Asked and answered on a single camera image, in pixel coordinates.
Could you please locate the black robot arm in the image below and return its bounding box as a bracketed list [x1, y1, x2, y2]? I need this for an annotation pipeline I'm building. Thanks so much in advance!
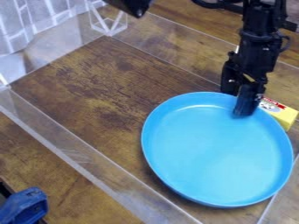
[191, 0, 291, 116]

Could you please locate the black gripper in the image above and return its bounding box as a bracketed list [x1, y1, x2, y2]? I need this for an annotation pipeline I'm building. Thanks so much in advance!
[220, 31, 284, 116]

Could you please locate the yellow brick with label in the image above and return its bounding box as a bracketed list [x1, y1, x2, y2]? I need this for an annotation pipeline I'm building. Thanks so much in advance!
[259, 97, 299, 131]

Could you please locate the blue round plastic tray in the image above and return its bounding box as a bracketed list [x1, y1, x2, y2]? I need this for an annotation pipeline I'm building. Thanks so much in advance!
[141, 92, 293, 208]

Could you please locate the grey checkered cloth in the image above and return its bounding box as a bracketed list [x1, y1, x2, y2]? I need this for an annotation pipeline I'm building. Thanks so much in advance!
[0, 0, 105, 57]

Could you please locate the clear acrylic enclosure wall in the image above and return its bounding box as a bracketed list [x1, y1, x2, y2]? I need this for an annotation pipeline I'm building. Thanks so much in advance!
[0, 0, 299, 224]

